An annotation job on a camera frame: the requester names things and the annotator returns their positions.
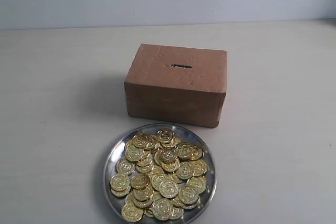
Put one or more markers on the round steel plate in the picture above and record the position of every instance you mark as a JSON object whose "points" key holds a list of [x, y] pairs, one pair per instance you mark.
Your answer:
{"points": [[156, 163]]}

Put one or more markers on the brown cardboard slotted box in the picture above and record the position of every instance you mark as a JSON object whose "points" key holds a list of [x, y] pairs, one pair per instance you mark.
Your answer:
{"points": [[177, 84]]}

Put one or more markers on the gold coin upper back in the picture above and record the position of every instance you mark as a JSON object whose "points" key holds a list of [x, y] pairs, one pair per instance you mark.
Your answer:
{"points": [[165, 135]]}

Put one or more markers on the gold coin upper left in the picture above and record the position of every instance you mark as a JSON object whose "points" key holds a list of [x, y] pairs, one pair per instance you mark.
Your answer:
{"points": [[140, 140]]}

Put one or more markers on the gold coin upper right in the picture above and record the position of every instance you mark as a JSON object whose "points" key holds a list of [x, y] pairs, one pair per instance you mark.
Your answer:
{"points": [[184, 150]]}

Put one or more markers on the gold coin right middle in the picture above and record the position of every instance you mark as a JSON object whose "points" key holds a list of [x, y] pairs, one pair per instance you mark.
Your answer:
{"points": [[185, 171]]}

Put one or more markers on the gold coin left edge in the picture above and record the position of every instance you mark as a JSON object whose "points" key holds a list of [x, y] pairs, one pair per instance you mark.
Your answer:
{"points": [[123, 166]]}

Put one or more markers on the gold coin centre pile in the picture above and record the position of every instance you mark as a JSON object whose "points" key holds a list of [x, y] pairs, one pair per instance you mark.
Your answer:
{"points": [[168, 189]]}

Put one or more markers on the gold coin far left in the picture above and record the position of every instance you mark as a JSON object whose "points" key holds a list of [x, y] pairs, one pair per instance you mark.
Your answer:
{"points": [[120, 182]]}

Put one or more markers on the gold coin front right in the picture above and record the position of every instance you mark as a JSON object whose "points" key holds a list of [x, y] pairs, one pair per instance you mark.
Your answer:
{"points": [[188, 194]]}

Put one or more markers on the gold coin front centre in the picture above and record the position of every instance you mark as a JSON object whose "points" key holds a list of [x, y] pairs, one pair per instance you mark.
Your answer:
{"points": [[162, 209]]}

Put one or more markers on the gold coin front left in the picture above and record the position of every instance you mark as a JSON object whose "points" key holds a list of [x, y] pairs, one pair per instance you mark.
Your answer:
{"points": [[132, 213]]}

